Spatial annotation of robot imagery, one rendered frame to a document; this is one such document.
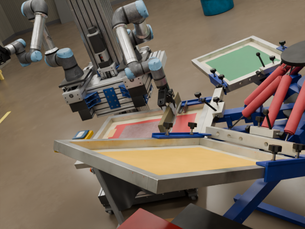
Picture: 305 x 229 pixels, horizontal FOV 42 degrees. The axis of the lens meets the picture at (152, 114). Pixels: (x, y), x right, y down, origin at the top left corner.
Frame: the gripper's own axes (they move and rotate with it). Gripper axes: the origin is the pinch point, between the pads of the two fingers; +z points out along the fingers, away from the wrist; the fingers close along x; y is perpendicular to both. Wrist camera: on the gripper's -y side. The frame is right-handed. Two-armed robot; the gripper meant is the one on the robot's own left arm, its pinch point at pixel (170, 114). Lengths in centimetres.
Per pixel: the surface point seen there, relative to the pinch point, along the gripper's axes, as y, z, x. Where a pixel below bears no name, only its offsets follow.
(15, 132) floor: 225, 110, 349
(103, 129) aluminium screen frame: 11, 9, 56
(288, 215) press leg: 17, 102, -52
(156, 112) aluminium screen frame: 25.2, 10.0, 20.3
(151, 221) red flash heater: -94, -3, -17
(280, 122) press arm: 0, 16, -62
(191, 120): 11.4, 12.2, -7.3
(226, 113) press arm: -2.7, 3.5, -34.1
